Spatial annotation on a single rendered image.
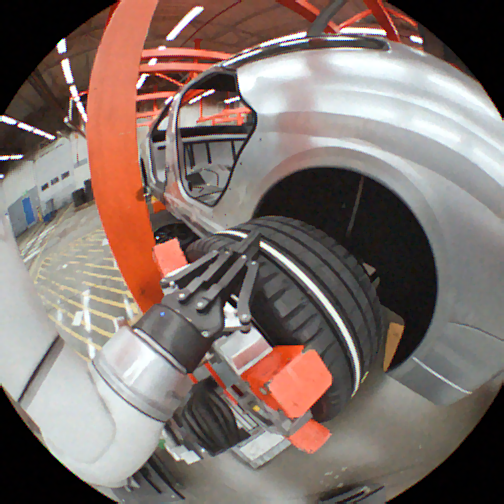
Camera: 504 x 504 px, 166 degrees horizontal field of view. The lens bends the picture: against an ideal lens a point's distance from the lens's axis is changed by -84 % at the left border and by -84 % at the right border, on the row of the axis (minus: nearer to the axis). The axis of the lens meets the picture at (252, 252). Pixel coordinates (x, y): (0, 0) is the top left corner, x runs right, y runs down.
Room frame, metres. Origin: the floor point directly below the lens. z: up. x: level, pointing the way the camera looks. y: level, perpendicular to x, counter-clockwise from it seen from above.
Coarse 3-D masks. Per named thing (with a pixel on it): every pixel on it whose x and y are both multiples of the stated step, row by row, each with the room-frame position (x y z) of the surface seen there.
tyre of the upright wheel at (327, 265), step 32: (256, 224) 0.40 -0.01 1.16; (288, 224) 0.38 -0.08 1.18; (192, 256) 0.36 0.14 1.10; (288, 256) 0.26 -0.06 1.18; (320, 256) 0.27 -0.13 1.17; (352, 256) 0.29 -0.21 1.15; (256, 288) 0.20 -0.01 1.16; (288, 288) 0.20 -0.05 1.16; (320, 288) 0.20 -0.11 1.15; (352, 288) 0.21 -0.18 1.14; (288, 320) 0.15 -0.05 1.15; (320, 320) 0.15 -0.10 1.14; (352, 320) 0.16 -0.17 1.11; (320, 352) 0.11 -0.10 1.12; (352, 384) 0.07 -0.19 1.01; (320, 416) 0.02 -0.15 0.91
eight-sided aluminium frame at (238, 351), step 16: (176, 272) 0.28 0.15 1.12; (224, 336) 0.14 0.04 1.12; (240, 336) 0.14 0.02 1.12; (256, 336) 0.14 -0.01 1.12; (224, 352) 0.11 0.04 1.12; (240, 352) 0.11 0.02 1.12; (256, 352) 0.12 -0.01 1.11; (240, 368) 0.09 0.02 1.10; (240, 384) 0.20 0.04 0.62; (240, 400) 0.13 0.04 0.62; (256, 400) 0.06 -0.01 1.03; (256, 416) 0.06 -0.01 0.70; (272, 416) 0.03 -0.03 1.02; (304, 416) 0.02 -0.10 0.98; (288, 432) -0.01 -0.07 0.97
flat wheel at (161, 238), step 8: (160, 224) 1.85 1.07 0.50; (168, 224) 1.84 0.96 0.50; (176, 224) 1.87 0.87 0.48; (184, 224) 1.87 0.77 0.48; (160, 232) 1.76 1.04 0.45; (168, 232) 1.68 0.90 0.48; (176, 232) 1.71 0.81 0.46; (184, 232) 1.70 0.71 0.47; (192, 232) 1.62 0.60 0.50; (160, 240) 1.73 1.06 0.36; (168, 240) 1.51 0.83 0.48; (184, 240) 1.47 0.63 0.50; (192, 240) 1.48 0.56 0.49; (184, 248) 1.40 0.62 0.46
